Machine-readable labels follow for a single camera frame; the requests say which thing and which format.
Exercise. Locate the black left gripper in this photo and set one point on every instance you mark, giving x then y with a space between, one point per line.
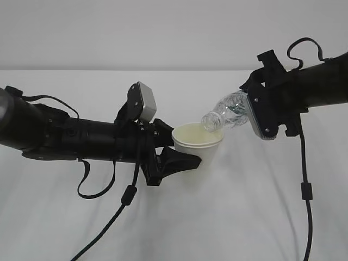
137 141

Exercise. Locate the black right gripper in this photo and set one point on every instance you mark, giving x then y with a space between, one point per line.
269 80

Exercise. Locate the white paper cup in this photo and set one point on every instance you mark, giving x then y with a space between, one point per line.
192 138

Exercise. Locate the clear green-label water bottle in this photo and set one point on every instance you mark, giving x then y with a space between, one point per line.
230 111

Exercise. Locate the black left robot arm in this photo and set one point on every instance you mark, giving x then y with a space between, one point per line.
45 133

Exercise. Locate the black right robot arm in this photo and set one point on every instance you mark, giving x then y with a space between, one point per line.
319 85

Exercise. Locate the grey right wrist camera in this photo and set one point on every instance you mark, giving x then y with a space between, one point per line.
261 116

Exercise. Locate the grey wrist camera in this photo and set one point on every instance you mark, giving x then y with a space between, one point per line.
141 104
261 116

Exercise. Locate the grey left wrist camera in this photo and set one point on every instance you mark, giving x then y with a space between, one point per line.
141 104

